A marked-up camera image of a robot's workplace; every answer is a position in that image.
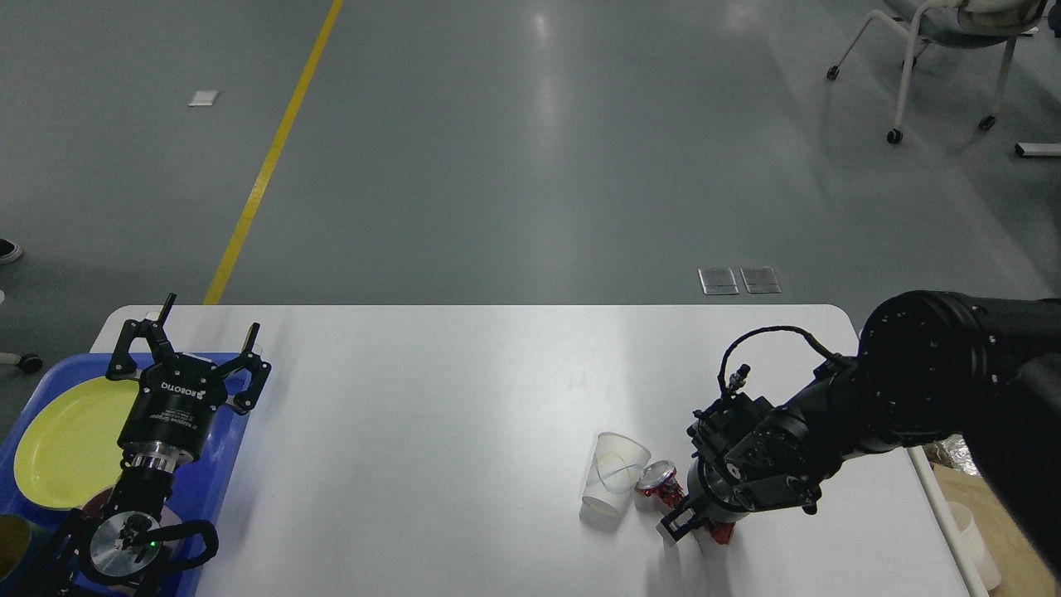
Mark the blue plastic tray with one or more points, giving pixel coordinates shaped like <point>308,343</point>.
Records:
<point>199,488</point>

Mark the beige plastic bin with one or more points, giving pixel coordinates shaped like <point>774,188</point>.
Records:
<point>967,573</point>

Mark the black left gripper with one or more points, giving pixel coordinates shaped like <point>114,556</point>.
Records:
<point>172,410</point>

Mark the white patterned paper cup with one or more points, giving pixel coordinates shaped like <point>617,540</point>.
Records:
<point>616,465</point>

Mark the white wheeled chair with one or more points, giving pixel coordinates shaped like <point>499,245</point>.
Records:
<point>964,25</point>

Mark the white bar on floor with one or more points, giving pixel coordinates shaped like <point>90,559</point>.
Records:
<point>1038,150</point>

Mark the black and white shoe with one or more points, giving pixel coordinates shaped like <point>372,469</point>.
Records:
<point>10,252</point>

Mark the white floor marker tile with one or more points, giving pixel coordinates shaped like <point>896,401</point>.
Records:
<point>204,98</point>

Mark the teal mug yellow inside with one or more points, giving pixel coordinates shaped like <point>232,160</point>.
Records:
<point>21,543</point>

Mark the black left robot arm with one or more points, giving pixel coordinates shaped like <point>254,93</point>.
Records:
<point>125,551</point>

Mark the yellow plastic plate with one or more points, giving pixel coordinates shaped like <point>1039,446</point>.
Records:
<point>70,453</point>

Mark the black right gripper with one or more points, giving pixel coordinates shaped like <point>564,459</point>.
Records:
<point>711,496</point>

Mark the foil piece in bin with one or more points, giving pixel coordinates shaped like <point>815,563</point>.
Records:
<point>952,452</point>

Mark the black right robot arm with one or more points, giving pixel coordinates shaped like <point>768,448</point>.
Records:
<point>930,364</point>

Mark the red foil wrapper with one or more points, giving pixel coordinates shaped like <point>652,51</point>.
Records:
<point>667,494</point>

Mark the silver floor socket plate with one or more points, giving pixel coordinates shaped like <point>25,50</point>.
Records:
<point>718,282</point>

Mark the black caster wheel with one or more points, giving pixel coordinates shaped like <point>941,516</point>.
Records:
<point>28,363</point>

